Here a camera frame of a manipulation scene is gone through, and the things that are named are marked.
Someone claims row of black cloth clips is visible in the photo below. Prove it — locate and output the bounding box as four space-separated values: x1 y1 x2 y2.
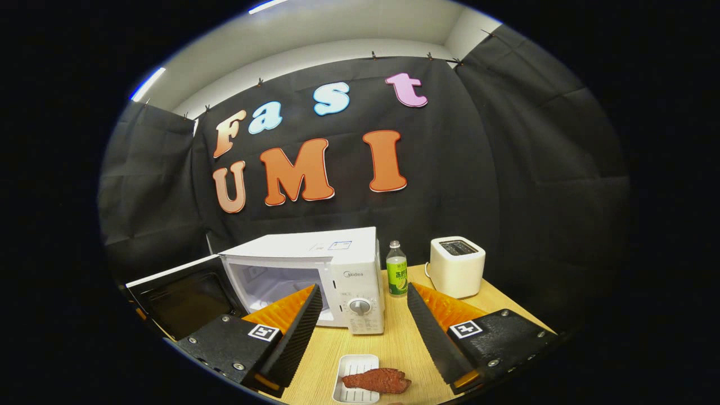
144 28 494 120

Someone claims narrow ceiling light strip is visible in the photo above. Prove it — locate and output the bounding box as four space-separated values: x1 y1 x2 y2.
130 67 167 102

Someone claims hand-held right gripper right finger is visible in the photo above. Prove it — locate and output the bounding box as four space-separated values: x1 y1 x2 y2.
406 282 565 395

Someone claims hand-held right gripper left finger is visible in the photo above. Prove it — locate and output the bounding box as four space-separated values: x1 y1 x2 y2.
173 284 324 399

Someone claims brown roasted meat piece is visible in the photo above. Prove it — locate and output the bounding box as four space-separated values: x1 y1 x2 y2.
341 368 412 394

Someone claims black backdrop cloth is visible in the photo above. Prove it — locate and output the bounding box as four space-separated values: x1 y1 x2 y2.
98 24 631 332

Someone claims white microwave oven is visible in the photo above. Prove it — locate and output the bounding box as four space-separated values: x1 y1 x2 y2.
125 227 386 341

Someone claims wide ceiling light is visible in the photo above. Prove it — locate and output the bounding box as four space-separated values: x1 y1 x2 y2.
247 0 290 15

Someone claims green label drink bottle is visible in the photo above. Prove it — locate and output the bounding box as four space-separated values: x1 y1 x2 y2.
386 240 408 298

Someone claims white ribbed food tray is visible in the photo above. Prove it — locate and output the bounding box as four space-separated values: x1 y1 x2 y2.
332 354 381 404

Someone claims white toaster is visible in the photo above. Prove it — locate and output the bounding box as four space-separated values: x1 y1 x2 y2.
429 236 487 300

